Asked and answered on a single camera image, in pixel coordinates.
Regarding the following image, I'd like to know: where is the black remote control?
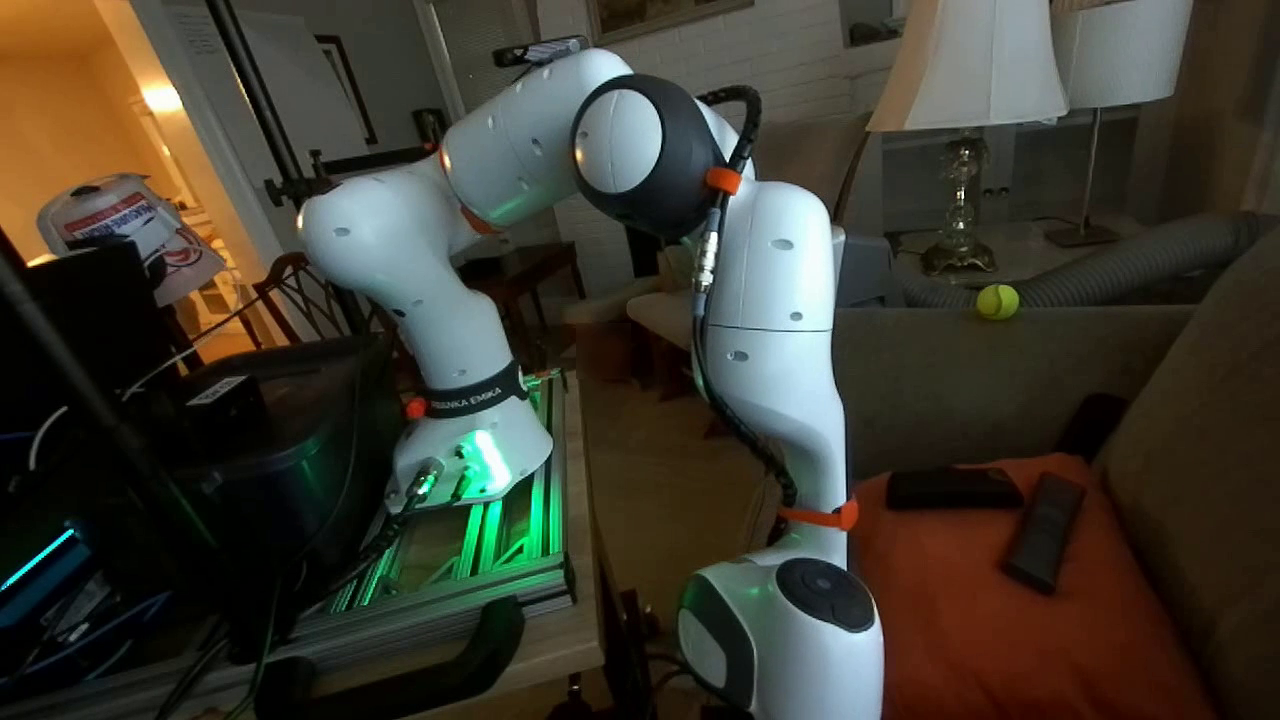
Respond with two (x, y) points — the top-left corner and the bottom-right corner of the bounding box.
(1001, 467), (1094, 599)

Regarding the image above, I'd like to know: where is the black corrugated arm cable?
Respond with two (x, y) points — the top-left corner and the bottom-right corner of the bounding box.
(684, 81), (810, 539)

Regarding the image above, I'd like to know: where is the black camera on stand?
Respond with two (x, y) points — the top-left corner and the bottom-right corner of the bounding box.
(487, 30), (594, 72)

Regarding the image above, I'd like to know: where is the white and red sign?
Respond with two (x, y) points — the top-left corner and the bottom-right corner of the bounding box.
(31, 171), (230, 310)

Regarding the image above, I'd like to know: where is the orange pillow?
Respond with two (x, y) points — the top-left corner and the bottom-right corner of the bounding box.
(835, 447), (1219, 720)

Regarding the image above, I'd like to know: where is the black carry handle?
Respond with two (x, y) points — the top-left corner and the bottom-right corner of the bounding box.
(250, 593), (533, 720)

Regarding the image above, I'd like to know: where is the beige ottoman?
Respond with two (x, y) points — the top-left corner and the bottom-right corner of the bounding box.
(558, 242), (712, 407)

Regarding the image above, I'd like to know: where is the black controller box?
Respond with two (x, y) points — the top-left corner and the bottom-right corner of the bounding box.
(168, 334), (419, 593)

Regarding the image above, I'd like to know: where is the dark wooden chair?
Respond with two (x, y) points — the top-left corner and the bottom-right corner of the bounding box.
(250, 249), (382, 352)

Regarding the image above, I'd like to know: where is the green-lit robot base platform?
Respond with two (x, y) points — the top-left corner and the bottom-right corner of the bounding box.
(291, 368), (579, 622)

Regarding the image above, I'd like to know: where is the brown fabric couch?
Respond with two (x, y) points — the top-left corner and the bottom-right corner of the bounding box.
(694, 215), (1280, 720)

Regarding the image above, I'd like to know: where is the grey bolster cushion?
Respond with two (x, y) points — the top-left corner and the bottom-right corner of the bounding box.
(1015, 208), (1272, 310)

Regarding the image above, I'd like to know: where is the black vertical stand pole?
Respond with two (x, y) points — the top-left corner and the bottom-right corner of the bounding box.
(201, 0), (336, 215)

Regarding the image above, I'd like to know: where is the table lamp with glass base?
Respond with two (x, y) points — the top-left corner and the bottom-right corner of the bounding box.
(863, 0), (1074, 278)

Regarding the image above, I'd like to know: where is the slim-stem table lamp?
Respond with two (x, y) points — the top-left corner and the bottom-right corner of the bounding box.
(1043, 0), (1202, 253)

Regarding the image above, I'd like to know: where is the yellow-green tennis ball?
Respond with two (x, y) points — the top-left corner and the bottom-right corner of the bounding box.
(971, 278), (1030, 329)

